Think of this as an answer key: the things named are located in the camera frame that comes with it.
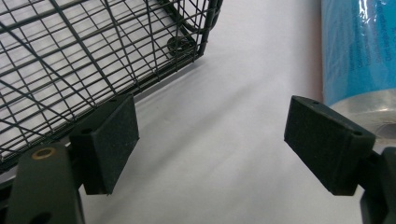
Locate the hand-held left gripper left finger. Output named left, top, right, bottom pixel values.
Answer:
left=4, top=93, right=140, bottom=224

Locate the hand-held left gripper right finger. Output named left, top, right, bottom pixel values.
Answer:
left=283, top=95, right=396, bottom=224

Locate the blue plastic-wrapped roll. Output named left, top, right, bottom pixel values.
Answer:
left=320, top=0, right=396, bottom=146

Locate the black wire basket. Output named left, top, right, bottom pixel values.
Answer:
left=0, top=0, right=224, bottom=175

